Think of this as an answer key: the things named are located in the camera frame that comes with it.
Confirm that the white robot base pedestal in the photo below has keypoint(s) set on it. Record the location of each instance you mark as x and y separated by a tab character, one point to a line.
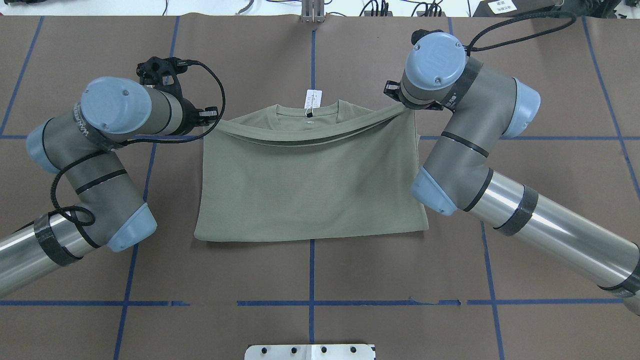
357	351

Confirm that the green long-sleeve shirt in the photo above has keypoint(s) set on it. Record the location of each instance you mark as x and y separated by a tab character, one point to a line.
280	174

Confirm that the black power adapter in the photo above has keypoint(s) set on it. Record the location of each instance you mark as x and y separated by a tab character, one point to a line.
511	8

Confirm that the aluminium frame post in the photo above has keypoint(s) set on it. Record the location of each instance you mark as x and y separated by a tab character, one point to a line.
313	11

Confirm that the white paper hang tag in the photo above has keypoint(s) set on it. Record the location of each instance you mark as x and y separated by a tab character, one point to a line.
313	99

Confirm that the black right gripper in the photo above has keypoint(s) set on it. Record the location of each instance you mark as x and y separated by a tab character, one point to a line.
413	105

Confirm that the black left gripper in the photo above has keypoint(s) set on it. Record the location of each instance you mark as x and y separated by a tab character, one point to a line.
190	113

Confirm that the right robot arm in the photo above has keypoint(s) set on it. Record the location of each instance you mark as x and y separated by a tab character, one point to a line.
488	106

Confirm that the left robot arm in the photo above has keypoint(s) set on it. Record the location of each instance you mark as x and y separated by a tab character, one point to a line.
95	203

